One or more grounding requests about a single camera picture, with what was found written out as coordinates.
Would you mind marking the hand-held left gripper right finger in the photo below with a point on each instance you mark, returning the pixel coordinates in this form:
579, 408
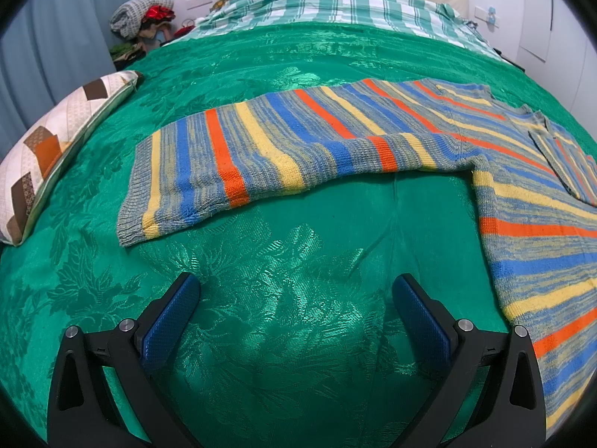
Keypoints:
422, 322

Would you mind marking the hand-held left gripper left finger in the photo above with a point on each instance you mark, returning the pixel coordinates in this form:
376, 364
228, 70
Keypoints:
170, 322

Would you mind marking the striped knitted short-sleeve sweater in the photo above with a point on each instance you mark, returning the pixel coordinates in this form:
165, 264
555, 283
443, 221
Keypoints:
280, 149

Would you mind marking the pile of mixed clothes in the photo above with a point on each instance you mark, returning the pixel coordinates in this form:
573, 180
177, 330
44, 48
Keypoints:
154, 37

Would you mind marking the green floral bedspread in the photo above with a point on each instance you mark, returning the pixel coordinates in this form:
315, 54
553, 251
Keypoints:
303, 266

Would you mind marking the brown patchwork pillow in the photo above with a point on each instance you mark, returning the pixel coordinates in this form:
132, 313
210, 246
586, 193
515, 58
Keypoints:
56, 135

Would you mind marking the dark bedside table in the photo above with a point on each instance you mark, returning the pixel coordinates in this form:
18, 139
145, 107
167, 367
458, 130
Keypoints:
510, 61

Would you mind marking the blue-grey curtain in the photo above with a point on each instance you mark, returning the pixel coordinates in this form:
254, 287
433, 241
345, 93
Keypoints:
70, 32

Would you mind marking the grey knitted rolled blanket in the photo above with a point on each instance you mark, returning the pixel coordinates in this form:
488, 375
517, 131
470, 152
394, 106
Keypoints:
130, 16

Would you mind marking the green plaid bed sheet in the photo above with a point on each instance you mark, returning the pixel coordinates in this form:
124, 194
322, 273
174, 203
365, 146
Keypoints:
350, 9

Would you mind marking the white wardrobe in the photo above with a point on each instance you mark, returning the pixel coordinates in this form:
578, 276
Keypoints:
559, 23

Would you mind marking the wall socket with blue plug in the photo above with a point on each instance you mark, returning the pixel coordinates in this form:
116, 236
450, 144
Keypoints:
489, 14

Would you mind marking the white wall socket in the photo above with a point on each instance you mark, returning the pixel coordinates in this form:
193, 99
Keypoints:
201, 2

